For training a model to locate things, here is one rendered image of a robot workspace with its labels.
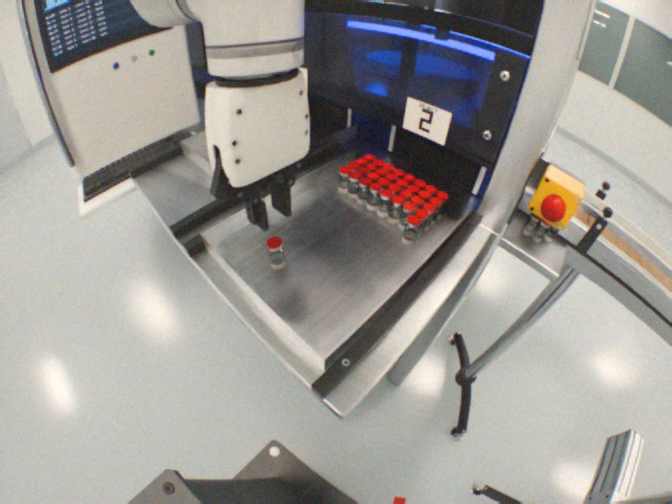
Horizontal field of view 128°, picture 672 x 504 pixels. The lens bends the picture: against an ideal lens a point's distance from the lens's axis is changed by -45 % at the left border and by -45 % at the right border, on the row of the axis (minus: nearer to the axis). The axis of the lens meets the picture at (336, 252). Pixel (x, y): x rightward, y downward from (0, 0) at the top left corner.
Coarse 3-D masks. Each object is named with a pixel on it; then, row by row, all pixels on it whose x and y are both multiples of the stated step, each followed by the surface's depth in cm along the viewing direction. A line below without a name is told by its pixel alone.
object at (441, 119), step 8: (408, 104) 46; (416, 104) 45; (424, 104) 44; (408, 112) 47; (416, 112) 46; (424, 112) 45; (440, 112) 43; (448, 112) 42; (408, 120) 48; (416, 120) 47; (432, 120) 45; (440, 120) 44; (448, 120) 43; (408, 128) 49; (416, 128) 48; (432, 128) 46; (440, 128) 45; (424, 136) 48; (432, 136) 47; (440, 136) 46
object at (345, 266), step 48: (336, 192) 53; (240, 240) 44; (288, 240) 45; (336, 240) 45; (384, 240) 46; (432, 240) 46; (288, 288) 39; (336, 288) 39; (384, 288) 39; (288, 336) 34; (336, 336) 34
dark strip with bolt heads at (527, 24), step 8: (512, 0) 25; (520, 0) 24; (528, 0) 23; (536, 0) 22; (512, 8) 25; (520, 8) 25; (528, 8) 24; (536, 8) 23; (504, 16) 27; (512, 16) 26; (520, 16) 25; (528, 16) 25; (536, 16) 24; (512, 24) 27; (520, 24) 26; (528, 24) 25; (504, 72) 32; (504, 80) 33; (488, 136) 39
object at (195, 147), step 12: (312, 120) 75; (204, 132) 64; (312, 132) 70; (324, 132) 70; (336, 132) 63; (348, 132) 66; (192, 144) 64; (204, 144) 66; (312, 144) 60; (324, 144) 63; (192, 156) 60; (204, 156) 62; (204, 168) 58
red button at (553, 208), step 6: (546, 198) 35; (552, 198) 34; (558, 198) 34; (546, 204) 35; (552, 204) 34; (558, 204) 34; (564, 204) 34; (540, 210) 37; (546, 210) 36; (552, 210) 35; (558, 210) 34; (564, 210) 34; (546, 216) 36; (552, 216) 35; (558, 216) 34
